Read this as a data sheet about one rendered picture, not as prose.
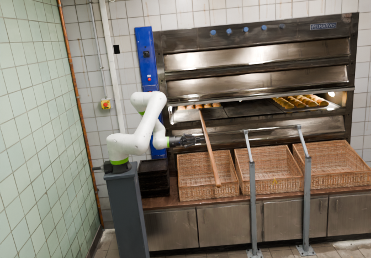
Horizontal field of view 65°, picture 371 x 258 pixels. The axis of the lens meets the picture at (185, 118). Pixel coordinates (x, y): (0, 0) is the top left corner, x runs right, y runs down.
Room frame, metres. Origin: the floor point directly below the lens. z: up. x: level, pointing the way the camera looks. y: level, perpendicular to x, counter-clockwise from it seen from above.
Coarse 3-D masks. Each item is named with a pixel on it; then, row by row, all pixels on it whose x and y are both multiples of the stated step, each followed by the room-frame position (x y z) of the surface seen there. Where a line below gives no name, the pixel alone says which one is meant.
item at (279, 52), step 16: (224, 48) 2.88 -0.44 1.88; (240, 48) 2.87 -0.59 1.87; (256, 48) 2.86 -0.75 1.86; (272, 48) 2.86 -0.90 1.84; (288, 48) 2.85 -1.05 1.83; (304, 48) 2.84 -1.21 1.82; (320, 48) 2.83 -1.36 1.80; (336, 48) 2.83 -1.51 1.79; (176, 64) 2.85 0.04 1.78; (192, 64) 2.84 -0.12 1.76; (208, 64) 2.83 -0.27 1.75; (224, 64) 2.82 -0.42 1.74; (240, 64) 2.80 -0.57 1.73; (256, 64) 2.81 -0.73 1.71
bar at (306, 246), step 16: (256, 128) 2.48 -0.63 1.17; (272, 128) 2.46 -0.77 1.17; (288, 128) 2.46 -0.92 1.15; (304, 144) 2.34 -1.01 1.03; (304, 192) 2.27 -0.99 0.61; (304, 208) 2.26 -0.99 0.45; (304, 224) 2.25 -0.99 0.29; (256, 240) 2.24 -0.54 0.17; (304, 240) 2.24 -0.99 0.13; (256, 256) 2.23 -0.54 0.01
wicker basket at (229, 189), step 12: (180, 156) 2.81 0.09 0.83; (192, 156) 2.81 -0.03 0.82; (204, 156) 2.80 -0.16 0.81; (228, 156) 2.80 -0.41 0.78; (180, 168) 2.78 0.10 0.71; (192, 168) 2.77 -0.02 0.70; (204, 168) 2.77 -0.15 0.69; (228, 168) 2.77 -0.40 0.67; (180, 180) 2.70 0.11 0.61; (192, 180) 2.72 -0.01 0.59; (204, 180) 2.69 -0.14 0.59; (228, 180) 2.65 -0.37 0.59; (180, 192) 2.35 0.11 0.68; (192, 192) 2.35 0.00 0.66; (204, 192) 2.35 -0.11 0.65; (216, 192) 2.36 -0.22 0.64; (228, 192) 2.35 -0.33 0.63
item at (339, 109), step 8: (288, 112) 2.87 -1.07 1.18; (296, 112) 2.85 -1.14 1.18; (304, 112) 2.83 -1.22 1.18; (312, 112) 2.83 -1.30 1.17; (320, 112) 2.83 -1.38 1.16; (328, 112) 2.83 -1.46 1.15; (336, 112) 2.83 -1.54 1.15; (192, 120) 2.90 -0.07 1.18; (200, 120) 2.87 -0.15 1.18; (208, 120) 2.85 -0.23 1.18; (216, 120) 2.84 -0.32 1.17; (224, 120) 2.84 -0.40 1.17; (232, 120) 2.84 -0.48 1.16; (240, 120) 2.84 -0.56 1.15; (248, 120) 2.84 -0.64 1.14
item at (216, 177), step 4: (200, 112) 3.09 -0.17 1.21; (200, 116) 2.95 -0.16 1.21; (204, 124) 2.64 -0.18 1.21; (204, 128) 2.52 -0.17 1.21; (204, 132) 2.42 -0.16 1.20; (208, 140) 2.20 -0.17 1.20; (208, 144) 2.12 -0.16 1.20; (208, 148) 2.05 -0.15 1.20; (212, 152) 1.96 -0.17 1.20; (212, 156) 1.88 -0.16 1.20; (212, 160) 1.82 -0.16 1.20; (212, 164) 1.76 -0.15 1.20; (212, 168) 1.72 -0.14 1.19; (216, 168) 1.72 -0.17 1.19; (216, 172) 1.64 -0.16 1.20; (216, 176) 1.59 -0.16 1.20; (216, 180) 1.54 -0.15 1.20; (216, 184) 1.50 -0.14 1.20; (220, 184) 1.50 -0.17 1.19
